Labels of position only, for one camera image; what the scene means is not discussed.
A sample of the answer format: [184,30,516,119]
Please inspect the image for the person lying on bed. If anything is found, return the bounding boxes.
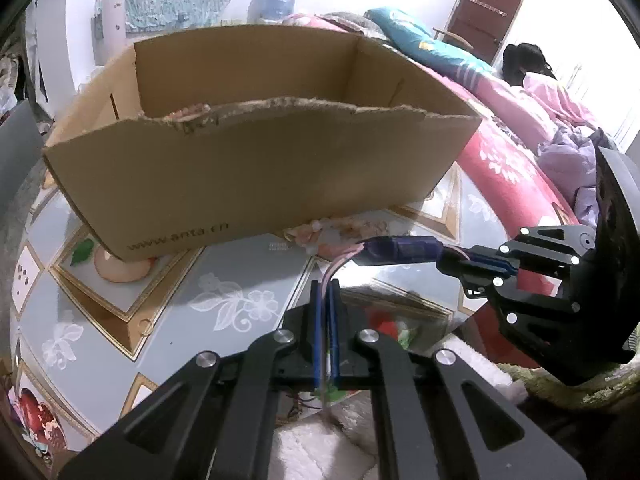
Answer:
[501,42,598,130]

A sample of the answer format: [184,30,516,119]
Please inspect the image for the white fluffy towel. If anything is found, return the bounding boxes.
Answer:
[437,334,528,405]

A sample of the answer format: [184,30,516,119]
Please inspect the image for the brown cardboard box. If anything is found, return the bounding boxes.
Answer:
[43,25,480,261]

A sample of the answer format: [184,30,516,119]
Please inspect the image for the blue strap watch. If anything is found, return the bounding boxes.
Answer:
[319,235,471,306]

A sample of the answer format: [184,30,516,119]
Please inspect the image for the teal pillow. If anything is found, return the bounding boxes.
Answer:
[364,8,496,90]

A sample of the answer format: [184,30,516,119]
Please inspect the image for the red floral quilt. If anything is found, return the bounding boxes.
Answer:
[284,12,601,371]

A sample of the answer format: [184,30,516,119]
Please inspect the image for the blue water jug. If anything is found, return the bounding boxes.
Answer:
[247,0,295,24]

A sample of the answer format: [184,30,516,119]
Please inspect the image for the dark red wooden door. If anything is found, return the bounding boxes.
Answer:
[442,0,523,64]

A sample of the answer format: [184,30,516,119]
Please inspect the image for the orange pink bead bracelet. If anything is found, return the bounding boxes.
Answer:
[283,214,392,261]

